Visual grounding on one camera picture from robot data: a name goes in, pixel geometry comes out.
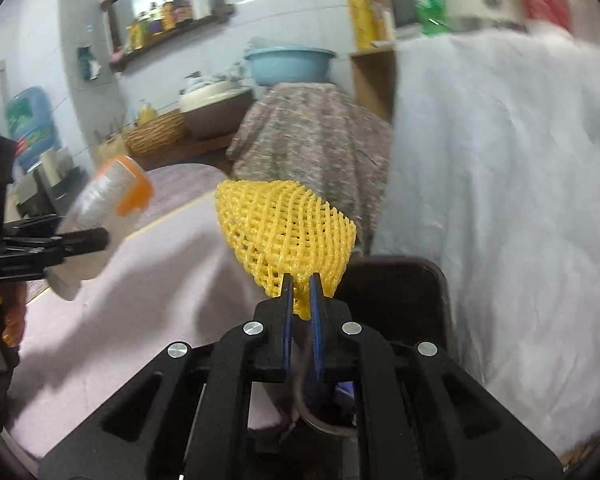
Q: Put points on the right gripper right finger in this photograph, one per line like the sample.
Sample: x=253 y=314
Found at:
x=420 y=415

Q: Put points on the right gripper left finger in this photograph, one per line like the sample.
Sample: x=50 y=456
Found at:
x=185 y=413

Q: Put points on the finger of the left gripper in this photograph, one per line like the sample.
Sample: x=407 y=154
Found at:
x=84 y=242

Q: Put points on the white plastic bottle orange label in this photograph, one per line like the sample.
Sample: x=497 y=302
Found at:
x=114 y=200

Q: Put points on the yellow foam fruit net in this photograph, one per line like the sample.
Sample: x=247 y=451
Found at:
x=281 y=227

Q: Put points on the dark brown trash bin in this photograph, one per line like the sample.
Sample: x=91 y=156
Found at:
x=406 y=299

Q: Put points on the person's left hand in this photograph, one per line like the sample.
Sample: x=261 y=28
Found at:
x=13 y=309

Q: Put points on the water dispenser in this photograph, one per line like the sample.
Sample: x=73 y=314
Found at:
x=50 y=186

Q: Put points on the beige chopstick holder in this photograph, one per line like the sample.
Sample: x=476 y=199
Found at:
x=111 y=144

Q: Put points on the lilac tablecloth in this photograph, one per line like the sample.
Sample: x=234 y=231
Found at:
x=173 y=279

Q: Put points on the blue water jug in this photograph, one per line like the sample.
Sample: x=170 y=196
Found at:
x=31 y=125

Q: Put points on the woven basket sink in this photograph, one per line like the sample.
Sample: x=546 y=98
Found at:
x=157 y=134

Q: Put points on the yellow soap dispenser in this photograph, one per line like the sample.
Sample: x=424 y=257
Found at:
x=146 y=114

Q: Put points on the green hanging packet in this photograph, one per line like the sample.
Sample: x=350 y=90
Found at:
x=88 y=65

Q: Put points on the brown white rice cooker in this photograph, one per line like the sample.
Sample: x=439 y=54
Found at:
x=215 y=109

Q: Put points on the wooden framed mirror shelf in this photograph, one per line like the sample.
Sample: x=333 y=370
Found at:
x=137 y=27

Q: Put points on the floral cloth cover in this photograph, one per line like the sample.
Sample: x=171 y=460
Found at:
x=317 y=135

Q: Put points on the light blue basin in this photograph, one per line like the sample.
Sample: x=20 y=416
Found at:
x=294 y=64

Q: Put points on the white sheet cover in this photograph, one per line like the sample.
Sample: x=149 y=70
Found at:
x=495 y=177

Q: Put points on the wooden side shelf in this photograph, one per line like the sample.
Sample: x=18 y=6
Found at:
x=374 y=79

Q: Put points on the yellow cling wrap roll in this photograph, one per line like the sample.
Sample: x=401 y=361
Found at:
x=363 y=23

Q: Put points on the green soda bottle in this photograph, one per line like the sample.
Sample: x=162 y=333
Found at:
x=431 y=15

